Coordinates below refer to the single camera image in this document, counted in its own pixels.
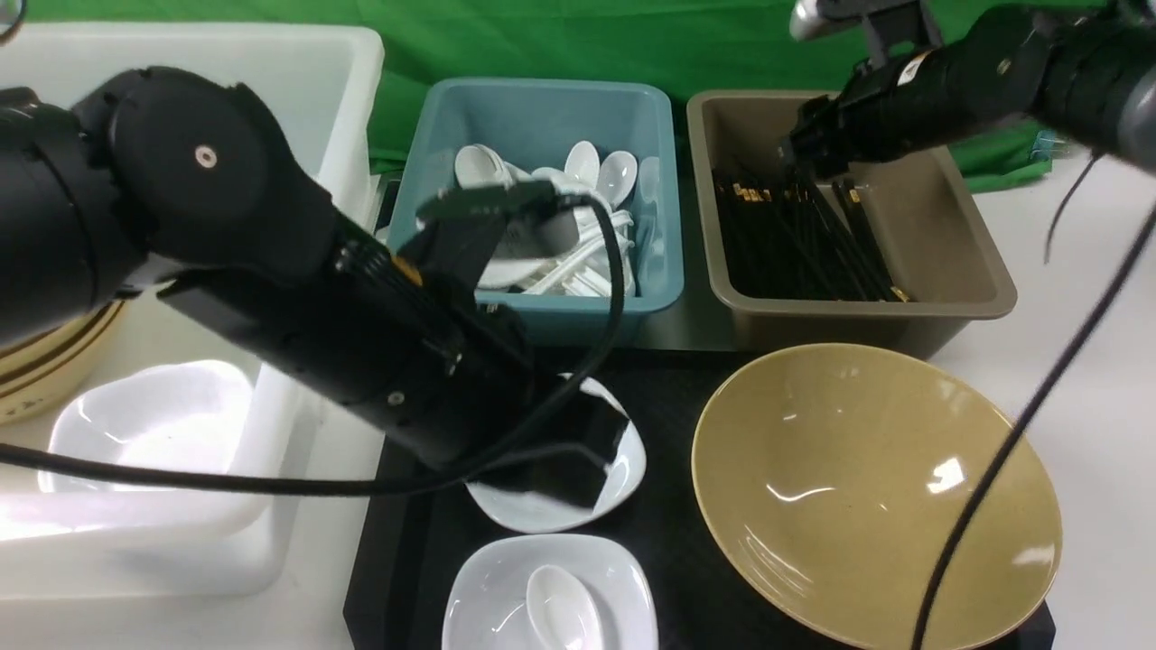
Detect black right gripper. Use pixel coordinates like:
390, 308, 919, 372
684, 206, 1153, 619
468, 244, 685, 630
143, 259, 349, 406
780, 90, 904, 180

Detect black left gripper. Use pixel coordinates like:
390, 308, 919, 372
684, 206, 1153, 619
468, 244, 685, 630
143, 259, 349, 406
158, 180, 628, 507

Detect white square dish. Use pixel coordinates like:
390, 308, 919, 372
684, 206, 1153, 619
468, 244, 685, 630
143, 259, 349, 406
440, 534, 659, 649
466, 421, 649, 534

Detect white soup spoon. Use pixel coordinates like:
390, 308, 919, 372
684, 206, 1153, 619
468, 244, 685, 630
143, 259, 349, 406
526, 566, 603, 649

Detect large tan noodle bowl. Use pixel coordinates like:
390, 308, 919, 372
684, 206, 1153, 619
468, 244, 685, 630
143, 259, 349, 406
691, 344, 1012, 649

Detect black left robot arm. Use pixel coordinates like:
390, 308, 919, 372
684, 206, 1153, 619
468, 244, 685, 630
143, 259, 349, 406
3, 67, 629, 507

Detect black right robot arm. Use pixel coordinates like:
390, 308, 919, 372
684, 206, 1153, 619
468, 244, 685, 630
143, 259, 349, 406
779, 1, 1155, 180

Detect brown plastic bin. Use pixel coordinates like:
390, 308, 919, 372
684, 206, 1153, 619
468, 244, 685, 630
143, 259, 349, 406
686, 89, 1017, 359

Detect green cloth backdrop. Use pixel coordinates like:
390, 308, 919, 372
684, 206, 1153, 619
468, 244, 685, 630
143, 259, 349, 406
5, 0, 1112, 195

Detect pile of black chopsticks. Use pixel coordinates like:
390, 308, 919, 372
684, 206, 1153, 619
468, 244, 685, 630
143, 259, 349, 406
712, 167, 913, 303

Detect black plastic serving tray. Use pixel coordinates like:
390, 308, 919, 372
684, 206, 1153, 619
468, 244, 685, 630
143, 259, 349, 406
343, 345, 1055, 650

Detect blue binder clip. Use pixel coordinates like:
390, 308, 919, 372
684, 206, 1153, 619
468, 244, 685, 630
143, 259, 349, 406
1030, 130, 1072, 162

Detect teal plastic bin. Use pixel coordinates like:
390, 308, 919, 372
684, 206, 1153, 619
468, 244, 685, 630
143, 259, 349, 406
384, 77, 686, 348

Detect white dish in tub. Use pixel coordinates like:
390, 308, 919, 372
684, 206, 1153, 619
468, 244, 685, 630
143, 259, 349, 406
47, 359, 255, 473

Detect pile of white soup spoons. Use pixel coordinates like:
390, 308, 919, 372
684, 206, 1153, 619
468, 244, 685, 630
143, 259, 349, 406
453, 141, 639, 297

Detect large white plastic tub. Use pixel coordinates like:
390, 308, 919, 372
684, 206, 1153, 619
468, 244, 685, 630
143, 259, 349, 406
1, 23, 384, 601

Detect stacked tan bowls in tub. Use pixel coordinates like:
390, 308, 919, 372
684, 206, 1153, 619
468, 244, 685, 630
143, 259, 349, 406
1, 302, 126, 424

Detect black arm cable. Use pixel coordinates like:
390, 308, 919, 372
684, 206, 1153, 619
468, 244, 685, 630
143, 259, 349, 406
910, 153, 1156, 650

